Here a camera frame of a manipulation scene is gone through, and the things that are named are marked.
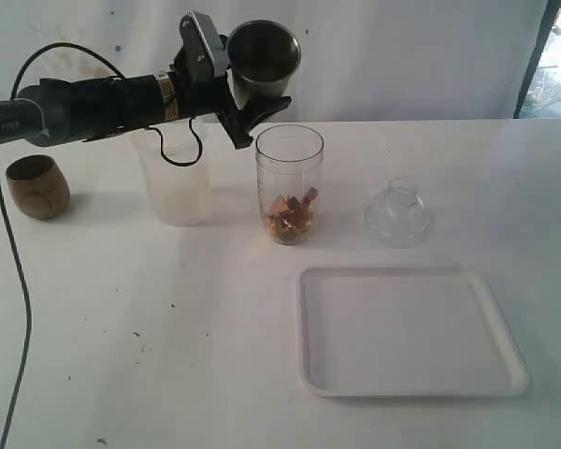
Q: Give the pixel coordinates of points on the white plastic tray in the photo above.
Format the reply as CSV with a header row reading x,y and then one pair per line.
x,y
404,332

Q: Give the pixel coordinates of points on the stainless steel cup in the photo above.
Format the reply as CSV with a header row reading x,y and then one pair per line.
x,y
263,56

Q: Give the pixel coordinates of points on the clear domed shaker lid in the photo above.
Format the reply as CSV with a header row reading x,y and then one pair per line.
x,y
397,214

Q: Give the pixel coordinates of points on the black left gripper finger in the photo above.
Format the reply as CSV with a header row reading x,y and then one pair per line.
x,y
252,117

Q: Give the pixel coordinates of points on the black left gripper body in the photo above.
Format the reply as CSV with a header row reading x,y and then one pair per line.
x,y
197,90

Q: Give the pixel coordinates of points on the clear plastic shaker tumbler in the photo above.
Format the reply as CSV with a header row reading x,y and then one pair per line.
x,y
289,160

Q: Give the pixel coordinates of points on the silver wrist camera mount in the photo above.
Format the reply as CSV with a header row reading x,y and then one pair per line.
x,y
203,44

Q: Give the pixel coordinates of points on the round wooden cup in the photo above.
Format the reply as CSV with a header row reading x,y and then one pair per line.
x,y
38,187

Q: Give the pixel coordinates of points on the frosted plastic jar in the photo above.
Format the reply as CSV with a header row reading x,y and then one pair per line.
x,y
175,170

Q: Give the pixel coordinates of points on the dark window frame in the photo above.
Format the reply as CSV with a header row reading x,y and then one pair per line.
x,y
540,93

